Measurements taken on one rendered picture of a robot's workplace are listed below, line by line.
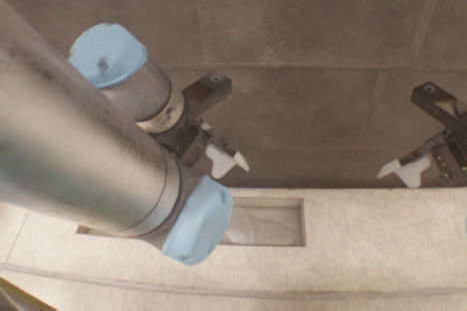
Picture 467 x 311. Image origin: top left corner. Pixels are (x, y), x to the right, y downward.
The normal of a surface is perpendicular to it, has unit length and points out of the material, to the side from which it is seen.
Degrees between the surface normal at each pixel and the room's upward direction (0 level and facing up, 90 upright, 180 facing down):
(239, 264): 0
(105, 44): 25
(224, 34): 90
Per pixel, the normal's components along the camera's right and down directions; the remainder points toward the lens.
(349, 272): -0.06, -0.69
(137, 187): 0.89, 0.26
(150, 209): 0.73, 0.52
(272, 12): -0.07, 0.73
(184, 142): -0.27, -0.36
